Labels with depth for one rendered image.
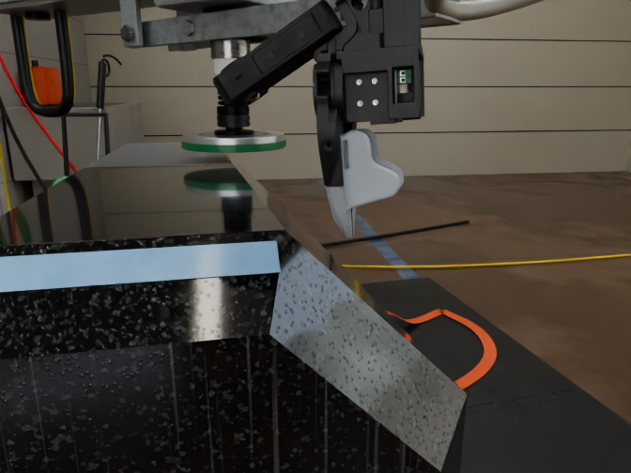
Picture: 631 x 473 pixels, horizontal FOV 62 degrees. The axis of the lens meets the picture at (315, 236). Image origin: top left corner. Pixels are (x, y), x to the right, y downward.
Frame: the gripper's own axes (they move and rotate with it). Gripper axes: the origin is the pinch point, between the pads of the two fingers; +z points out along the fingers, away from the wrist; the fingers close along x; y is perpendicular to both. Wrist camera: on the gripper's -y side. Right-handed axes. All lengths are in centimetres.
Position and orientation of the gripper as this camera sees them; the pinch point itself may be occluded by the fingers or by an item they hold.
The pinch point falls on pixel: (340, 222)
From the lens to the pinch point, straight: 46.5
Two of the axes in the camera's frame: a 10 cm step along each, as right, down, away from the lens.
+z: 0.6, 9.7, 2.1
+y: 9.7, 0.0, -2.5
